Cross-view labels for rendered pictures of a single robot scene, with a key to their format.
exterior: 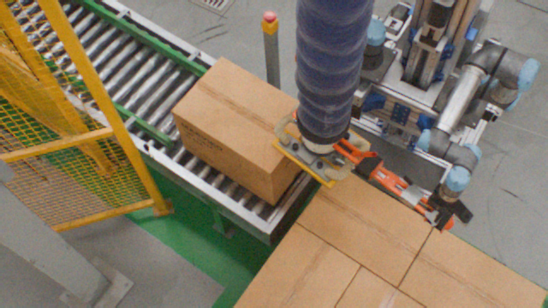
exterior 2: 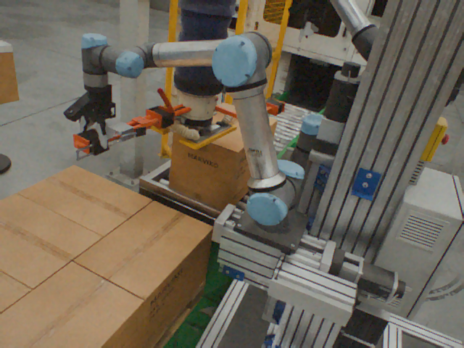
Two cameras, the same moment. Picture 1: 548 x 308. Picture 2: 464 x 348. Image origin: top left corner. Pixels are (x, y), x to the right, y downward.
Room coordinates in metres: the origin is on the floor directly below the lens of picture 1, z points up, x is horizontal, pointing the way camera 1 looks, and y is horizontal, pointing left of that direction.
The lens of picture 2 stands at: (1.03, -1.81, 1.83)
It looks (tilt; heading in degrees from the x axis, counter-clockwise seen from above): 31 degrees down; 76
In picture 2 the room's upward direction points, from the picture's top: 11 degrees clockwise
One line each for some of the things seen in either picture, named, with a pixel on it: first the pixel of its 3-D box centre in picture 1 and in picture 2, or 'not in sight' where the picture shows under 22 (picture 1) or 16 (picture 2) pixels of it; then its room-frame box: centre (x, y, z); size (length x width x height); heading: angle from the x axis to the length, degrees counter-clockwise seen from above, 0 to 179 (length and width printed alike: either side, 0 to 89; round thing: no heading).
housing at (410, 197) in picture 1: (411, 197); (121, 132); (0.90, -0.46, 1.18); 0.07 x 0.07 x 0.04; 49
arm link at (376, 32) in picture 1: (371, 35); (314, 131); (1.70, -0.35, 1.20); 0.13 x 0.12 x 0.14; 30
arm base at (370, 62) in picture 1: (369, 51); (306, 155); (1.70, -0.36, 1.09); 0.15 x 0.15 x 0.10
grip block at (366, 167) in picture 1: (368, 165); (160, 117); (1.04, -0.30, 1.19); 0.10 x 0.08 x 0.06; 139
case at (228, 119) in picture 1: (247, 131); (225, 153); (1.44, 0.25, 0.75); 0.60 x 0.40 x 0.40; 56
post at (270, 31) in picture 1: (273, 75); not in sight; (1.97, 0.14, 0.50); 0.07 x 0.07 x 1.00; 55
